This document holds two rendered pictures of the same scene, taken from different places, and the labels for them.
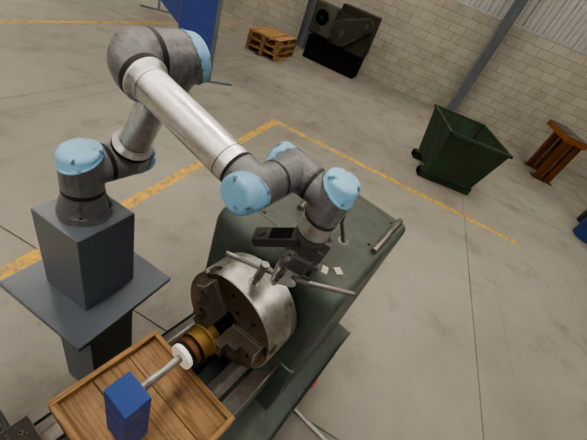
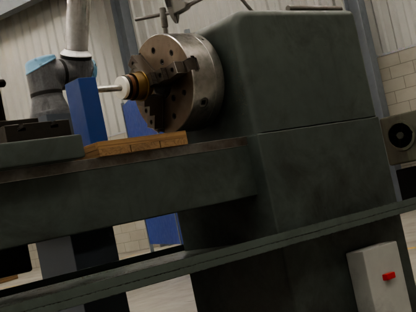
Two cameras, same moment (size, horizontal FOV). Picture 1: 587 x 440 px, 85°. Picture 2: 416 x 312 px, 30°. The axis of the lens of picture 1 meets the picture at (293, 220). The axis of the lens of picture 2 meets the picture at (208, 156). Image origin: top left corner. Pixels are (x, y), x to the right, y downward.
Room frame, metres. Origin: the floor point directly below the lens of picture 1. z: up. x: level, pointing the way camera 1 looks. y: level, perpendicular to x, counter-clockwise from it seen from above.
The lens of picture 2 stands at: (-1.60, -1.10, 0.69)
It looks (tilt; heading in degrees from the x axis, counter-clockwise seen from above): 3 degrees up; 26
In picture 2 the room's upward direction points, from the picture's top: 12 degrees counter-clockwise
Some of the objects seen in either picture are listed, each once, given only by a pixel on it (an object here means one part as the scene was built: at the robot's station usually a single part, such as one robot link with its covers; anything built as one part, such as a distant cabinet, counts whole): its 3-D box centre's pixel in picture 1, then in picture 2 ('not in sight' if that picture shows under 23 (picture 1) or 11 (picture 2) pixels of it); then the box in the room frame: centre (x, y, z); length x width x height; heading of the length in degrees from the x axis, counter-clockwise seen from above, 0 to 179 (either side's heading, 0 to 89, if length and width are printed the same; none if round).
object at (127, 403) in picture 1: (127, 413); (87, 118); (0.26, 0.18, 1.00); 0.08 x 0.06 x 0.23; 67
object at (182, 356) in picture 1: (162, 372); (106, 88); (0.33, 0.14, 1.08); 0.13 x 0.07 x 0.07; 157
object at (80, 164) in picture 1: (83, 166); (44, 74); (0.68, 0.62, 1.27); 0.13 x 0.12 x 0.14; 158
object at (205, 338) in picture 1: (198, 342); (136, 86); (0.43, 0.10, 1.08); 0.09 x 0.09 x 0.09; 67
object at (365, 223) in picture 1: (306, 253); (260, 83); (0.95, -0.10, 1.06); 0.59 x 0.48 x 0.39; 157
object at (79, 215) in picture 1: (84, 198); (48, 106); (0.67, 0.62, 1.15); 0.15 x 0.15 x 0.10
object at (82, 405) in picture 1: (146, 413); (110, 154); (0.30, 0.16, 0.89); 0.36 x 0.30 x 0.04; 67
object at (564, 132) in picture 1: (550, 150); not in sight; (8.24, -4.86, 0.50); 1.61 x 0.44 x 1.00; 171
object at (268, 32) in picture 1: (272, 43); not in sight; (8.57, 2.19, 0.22); 1.25 x 0.86 x 0.44; 174
